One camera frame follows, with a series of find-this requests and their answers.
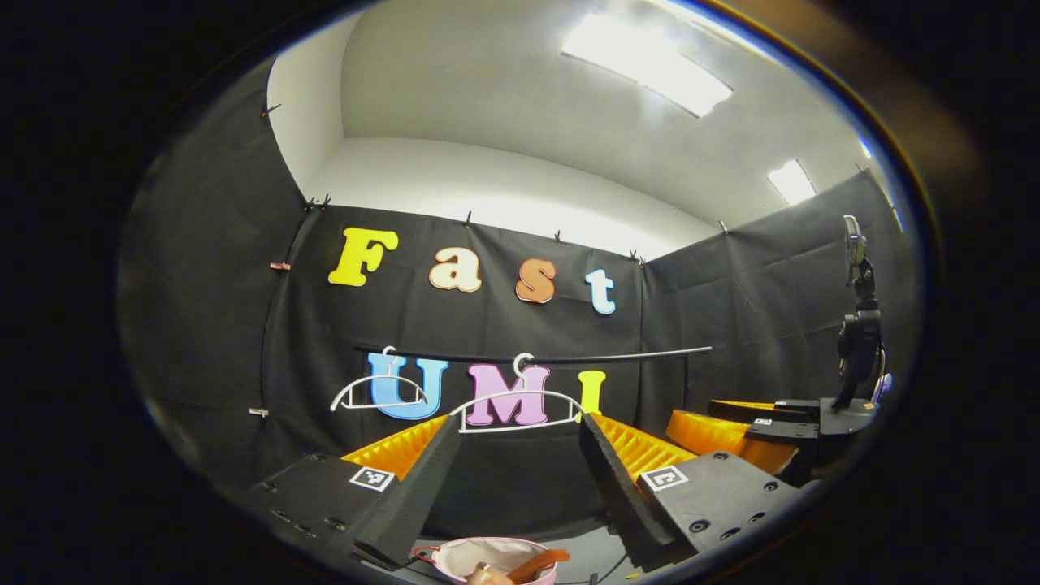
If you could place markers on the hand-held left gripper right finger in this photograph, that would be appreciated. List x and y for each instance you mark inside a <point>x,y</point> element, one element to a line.
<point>613,479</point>

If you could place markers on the small ceiling light panel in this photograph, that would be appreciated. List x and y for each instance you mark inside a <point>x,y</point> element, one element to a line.
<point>792,182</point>

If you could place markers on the white plastic hanger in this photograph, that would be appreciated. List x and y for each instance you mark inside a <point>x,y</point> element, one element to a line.
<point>520,393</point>
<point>382,405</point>

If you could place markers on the large ceiling light panel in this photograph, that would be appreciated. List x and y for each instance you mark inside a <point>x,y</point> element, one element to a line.
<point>650,65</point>

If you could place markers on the pink laundry hamper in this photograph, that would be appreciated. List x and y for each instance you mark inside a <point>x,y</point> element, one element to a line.
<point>455,556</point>

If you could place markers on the black clothes rail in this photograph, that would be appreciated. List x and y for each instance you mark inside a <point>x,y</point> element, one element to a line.
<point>634,356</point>

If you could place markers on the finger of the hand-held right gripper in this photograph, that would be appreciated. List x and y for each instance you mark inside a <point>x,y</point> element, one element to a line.
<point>796,408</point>
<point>715,435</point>

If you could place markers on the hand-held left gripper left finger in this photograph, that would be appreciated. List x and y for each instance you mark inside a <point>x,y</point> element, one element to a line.
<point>418,487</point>

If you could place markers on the black backdrop cloth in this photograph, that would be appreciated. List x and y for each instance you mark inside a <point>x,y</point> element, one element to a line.
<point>731,309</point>

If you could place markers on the rust orange jacket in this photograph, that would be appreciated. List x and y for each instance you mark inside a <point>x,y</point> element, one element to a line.
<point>540,561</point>

